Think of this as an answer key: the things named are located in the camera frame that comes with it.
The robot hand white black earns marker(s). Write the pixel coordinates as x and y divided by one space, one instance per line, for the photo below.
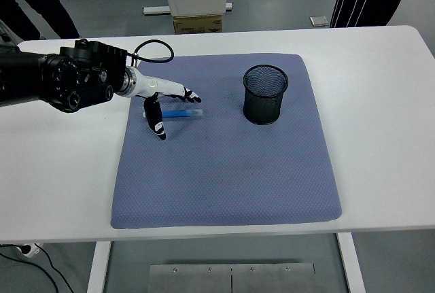
159 85

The blue marker with clear cap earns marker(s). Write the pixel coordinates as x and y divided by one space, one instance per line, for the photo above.
183 113

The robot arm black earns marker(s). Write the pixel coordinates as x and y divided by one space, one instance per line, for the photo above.
68 75

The black mesh pen holder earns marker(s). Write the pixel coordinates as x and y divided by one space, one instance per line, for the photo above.
261 109

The brown cardboard box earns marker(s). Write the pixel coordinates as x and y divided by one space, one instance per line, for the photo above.
197 24

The white cabinet base bar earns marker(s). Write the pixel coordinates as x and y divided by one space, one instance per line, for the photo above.
156 9

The blue-grey quilted mat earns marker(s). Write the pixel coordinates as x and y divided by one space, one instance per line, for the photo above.
221 170

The person in plain dark trousers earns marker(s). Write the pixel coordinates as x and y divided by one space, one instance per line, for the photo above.
20 0

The grey floor outlet plate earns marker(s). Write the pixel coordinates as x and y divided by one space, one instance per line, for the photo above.
319 20

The white table leg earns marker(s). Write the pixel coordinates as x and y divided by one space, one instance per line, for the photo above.
350 262
98 266

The grey metal plate with screws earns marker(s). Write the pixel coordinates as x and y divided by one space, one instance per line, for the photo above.
204 279

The white power strip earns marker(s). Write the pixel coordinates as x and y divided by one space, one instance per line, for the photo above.
30 250

